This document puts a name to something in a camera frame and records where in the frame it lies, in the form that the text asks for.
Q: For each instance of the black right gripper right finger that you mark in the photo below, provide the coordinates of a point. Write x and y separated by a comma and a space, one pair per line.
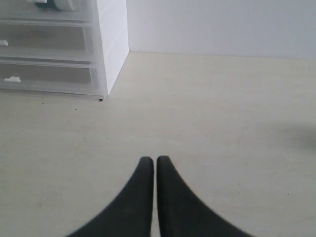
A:
181, 213

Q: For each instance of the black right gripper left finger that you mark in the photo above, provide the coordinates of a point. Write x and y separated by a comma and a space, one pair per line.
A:
130, 213

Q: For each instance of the white bottle teal label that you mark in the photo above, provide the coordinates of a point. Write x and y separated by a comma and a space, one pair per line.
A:
62, 5

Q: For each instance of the bottom wide clear drawer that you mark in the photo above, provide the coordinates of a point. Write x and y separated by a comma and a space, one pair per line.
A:
71, 79

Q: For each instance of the wide clear drawer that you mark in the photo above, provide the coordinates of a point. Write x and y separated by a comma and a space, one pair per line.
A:
56, 42
71, 79

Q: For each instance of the white plastic drawer cabinet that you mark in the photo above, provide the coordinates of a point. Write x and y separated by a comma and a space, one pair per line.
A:
110, 37

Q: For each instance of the middle wide clear drawer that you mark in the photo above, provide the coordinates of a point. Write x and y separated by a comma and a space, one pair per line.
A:
56, 42

